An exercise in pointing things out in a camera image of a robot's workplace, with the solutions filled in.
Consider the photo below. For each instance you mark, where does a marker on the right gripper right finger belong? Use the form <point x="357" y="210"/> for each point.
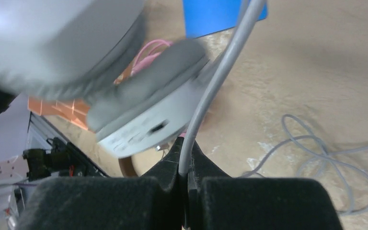
<point x="220" y="202"/>

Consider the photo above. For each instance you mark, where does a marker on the blue notebook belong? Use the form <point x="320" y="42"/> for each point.
<point x="205" y="17"/>

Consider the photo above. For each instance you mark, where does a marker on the peach plastic desk organizer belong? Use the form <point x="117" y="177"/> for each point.
<point x="72" y="111"/>

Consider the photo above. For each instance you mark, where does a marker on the pink wired headphones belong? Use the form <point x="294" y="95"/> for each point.
<point x="147" y="54"/>

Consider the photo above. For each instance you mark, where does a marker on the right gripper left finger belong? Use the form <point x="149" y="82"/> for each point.
<point x="149" y="202"/>

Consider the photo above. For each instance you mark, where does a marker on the black base frame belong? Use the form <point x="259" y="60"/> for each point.
<point x="48" y="151"/>

